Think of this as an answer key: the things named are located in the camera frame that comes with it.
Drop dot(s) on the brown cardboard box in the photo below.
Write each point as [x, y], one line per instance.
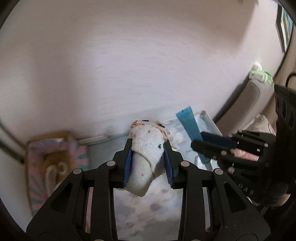
[36, 148]

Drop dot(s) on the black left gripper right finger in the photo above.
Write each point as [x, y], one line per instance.
[213, 207]

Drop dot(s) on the grey bed headboard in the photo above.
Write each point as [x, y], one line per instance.
[250, 103]

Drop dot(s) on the white rolled socks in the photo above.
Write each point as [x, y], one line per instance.
[148, 139]

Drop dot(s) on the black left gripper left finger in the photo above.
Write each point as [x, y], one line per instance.
[82, 207]

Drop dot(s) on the plush doll toy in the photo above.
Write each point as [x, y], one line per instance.
[56, 168]

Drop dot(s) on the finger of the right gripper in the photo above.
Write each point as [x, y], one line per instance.
[217, 140]
[210, 149]

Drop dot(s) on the light blue floral blanket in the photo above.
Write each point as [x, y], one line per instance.
[156, 216]

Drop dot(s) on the green white crumpled cloth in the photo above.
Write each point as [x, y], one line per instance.
[256, 73]

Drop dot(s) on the framed wall picture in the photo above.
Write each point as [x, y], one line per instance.
[284, 26]

